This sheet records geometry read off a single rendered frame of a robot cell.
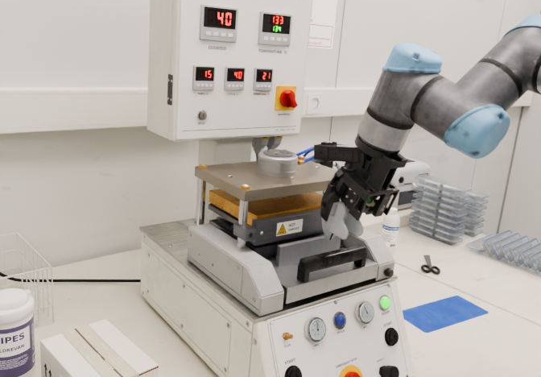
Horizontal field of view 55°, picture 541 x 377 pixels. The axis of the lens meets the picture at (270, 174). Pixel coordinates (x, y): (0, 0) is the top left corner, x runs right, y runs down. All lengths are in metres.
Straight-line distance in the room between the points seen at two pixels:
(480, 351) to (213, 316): 0.60
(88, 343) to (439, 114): 0.68
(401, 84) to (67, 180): 0.94
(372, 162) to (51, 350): 0.61
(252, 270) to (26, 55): 0.77
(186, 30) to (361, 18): 1.11
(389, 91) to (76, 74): 0.86
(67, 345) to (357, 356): 0.50
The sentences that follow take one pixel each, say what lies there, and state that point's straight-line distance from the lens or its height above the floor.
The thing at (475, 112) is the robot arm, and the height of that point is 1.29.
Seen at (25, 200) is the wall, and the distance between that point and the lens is 1.42.
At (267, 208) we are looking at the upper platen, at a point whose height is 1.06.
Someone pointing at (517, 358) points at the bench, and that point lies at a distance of 1.29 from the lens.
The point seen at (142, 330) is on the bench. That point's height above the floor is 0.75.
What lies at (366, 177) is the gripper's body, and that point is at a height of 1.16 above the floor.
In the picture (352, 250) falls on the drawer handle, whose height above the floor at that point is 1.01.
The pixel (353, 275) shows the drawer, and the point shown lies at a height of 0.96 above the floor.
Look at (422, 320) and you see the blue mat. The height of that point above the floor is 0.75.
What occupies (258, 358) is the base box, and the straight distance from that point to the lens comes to 0.89.
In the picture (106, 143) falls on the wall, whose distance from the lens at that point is 1.46.
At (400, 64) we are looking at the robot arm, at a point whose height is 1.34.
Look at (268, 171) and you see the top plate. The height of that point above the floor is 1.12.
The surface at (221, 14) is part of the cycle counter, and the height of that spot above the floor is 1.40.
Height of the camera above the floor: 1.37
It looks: 14 degrees down
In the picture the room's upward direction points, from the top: 5 degrees clockwise
